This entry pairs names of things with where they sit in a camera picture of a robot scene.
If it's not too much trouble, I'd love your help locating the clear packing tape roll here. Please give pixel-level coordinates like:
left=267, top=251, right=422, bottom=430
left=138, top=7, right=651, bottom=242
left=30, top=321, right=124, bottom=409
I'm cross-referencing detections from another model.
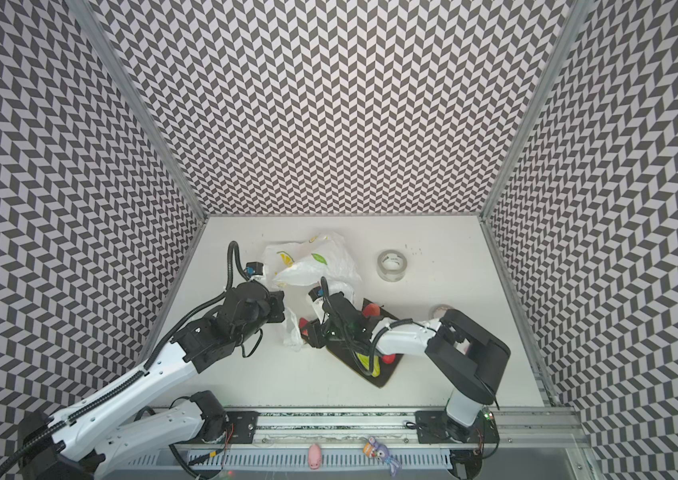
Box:
left=376, top=250, right=408, bottom=283

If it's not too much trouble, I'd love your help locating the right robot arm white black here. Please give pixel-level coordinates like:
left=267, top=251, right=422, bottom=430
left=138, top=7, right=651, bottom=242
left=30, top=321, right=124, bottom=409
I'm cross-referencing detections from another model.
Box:
left=298, top=293, right=511, bottom=443

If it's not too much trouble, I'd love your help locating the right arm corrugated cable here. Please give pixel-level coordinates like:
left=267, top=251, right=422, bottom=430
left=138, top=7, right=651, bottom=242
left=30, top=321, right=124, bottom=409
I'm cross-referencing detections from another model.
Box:
left=319, top=277, right=436, bottom=378

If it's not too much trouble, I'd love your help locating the aluminium corner post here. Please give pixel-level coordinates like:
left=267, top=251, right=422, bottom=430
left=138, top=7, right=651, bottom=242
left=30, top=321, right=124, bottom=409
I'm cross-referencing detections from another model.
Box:
left=66, top=0, right=208, bottom=220
left=479, top=0, right=596, bottom=223

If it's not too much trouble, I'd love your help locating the green fake fruit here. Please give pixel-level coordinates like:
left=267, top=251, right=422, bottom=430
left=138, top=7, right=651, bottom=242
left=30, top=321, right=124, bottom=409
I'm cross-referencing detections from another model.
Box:
left=354, top=353, right=381, bottom=378

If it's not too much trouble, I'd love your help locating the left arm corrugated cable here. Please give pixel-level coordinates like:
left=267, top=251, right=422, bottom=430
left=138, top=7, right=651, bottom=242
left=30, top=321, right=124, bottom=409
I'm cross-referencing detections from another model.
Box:
left=0, top=241, right=250, bottom=480

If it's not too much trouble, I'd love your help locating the aluminium corner post right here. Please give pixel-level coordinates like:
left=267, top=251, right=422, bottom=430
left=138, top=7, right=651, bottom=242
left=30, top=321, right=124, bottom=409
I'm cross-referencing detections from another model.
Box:
left=479, top=0, right=596, bottom=223

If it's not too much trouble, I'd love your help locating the black cutting board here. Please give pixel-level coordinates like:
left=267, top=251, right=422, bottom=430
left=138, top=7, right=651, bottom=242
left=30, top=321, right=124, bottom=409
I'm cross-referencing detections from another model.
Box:
left=325, top=298, right=403, bottom=388

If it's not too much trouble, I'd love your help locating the aluminium corner post left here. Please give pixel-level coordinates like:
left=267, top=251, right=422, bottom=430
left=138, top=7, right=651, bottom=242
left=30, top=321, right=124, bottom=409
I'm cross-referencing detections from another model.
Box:
left=66, top=0, right=208, bottom=220

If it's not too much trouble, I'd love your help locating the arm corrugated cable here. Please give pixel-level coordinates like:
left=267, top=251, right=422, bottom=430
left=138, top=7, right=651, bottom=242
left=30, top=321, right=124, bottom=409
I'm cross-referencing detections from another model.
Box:
left=319, top=277, right=436, bottom=378
left=0, top=241, right=250, bottom=480

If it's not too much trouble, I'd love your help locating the orange fake peach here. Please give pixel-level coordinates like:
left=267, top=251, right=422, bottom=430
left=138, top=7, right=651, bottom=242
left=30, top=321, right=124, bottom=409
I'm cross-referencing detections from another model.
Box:
left=362, top=303, right=382, bottom=318

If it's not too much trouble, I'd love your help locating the pink toy figure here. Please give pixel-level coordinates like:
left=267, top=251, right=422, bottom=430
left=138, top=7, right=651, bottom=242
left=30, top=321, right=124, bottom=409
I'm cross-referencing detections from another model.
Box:
left=307, top=444, right=323, bottom=470

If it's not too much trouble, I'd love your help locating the beige masking tape roll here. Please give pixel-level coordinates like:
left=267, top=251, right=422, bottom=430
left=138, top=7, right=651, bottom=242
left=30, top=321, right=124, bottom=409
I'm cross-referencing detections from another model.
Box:
left=429, top=304, right=452, bottom=320

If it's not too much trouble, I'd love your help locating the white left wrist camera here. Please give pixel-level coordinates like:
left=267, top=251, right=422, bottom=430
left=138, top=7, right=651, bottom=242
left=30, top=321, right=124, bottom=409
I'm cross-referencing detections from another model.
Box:
left=244, top=261, right=265, bottom=279

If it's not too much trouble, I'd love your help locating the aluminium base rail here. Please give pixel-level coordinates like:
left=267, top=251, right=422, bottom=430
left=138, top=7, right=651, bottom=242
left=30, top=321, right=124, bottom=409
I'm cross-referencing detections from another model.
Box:
left=228, top=406, right=589, bottom=449

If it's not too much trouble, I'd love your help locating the white lemon-print plastic bag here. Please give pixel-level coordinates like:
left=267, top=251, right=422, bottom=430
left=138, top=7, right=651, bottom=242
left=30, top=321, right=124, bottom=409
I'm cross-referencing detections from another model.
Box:
left=261, top=230, right=364, bottom=351

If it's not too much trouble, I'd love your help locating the purple toy figure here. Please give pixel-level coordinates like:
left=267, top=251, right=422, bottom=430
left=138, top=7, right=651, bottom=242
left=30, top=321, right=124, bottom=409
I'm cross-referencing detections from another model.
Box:
left=363, top=436, right=402, bottom=477

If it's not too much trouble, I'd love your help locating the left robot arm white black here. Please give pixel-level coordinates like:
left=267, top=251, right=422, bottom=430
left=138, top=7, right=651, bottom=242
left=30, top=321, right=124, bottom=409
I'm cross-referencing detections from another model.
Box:
left=0, top=280, right=285, bottom=479

